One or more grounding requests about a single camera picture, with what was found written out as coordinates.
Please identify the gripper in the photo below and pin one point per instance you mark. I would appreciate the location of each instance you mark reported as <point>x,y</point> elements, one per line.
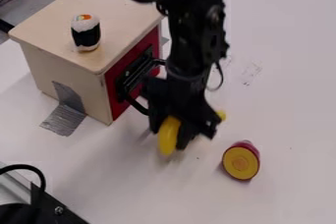
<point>188,100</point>

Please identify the yellow toy banana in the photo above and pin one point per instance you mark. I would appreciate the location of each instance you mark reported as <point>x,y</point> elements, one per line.
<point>169,136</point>

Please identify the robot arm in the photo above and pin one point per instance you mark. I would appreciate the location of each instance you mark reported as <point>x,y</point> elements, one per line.
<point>192,21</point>

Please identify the round yellow and red toy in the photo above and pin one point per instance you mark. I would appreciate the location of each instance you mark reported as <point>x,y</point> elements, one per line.
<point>240,163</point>

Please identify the grey tape strip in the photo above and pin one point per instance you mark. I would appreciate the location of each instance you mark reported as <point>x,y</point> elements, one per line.
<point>64,116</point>

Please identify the toy sushi roll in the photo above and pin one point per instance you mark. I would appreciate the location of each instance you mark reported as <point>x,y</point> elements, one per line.
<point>85,32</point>

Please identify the wooden cabinet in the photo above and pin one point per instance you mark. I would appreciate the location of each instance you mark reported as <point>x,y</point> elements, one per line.
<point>61,64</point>

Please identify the black lab gear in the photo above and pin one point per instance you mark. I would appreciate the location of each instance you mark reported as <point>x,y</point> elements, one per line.
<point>30,208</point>

